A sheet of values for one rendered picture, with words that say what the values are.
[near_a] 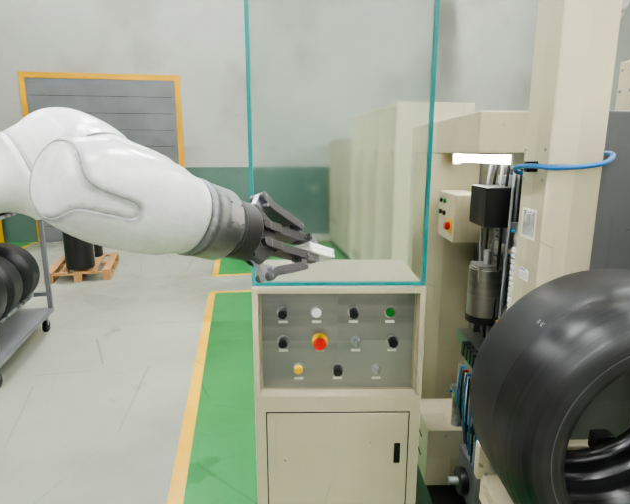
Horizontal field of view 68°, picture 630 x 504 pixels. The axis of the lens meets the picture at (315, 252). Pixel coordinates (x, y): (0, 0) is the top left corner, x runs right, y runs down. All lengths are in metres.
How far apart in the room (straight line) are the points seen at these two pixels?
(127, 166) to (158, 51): 9.43
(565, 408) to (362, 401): 0.83
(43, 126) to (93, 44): 9.53
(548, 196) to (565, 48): 0.32
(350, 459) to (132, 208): 1.40
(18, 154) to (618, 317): 0.90
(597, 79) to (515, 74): 10.11
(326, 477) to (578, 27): 1.48
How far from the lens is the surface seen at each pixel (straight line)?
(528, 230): 1.29
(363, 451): 1.72
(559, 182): 1.23
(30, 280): 4.82
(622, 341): 0.93
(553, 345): 0.94
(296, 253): 0.68
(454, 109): 4.34
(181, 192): 0.49
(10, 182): 0.59
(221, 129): 9.63
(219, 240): 0.54
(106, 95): 9.91
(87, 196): 0.45
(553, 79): 1.24
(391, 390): 1.66
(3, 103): 10.50
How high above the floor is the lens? 1.68
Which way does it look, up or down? 12 degrees down
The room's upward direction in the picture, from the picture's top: straight up
